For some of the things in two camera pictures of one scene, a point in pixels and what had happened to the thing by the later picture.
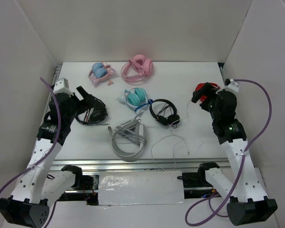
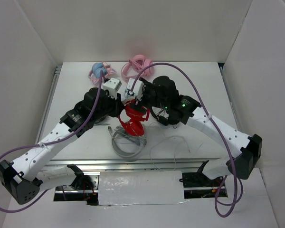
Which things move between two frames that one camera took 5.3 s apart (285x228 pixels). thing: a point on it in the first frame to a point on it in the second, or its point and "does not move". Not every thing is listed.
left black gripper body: (77, 106) to (113, 106)
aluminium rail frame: (126, 164) does not move
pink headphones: (135, 71) does not move
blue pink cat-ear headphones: (100, 71) does not move
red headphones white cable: (199, 87) to (135, 126)
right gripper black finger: (203, 91) to (138, 105)
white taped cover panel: (142, 187) does not move
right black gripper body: (208, 104) to (149, 98)
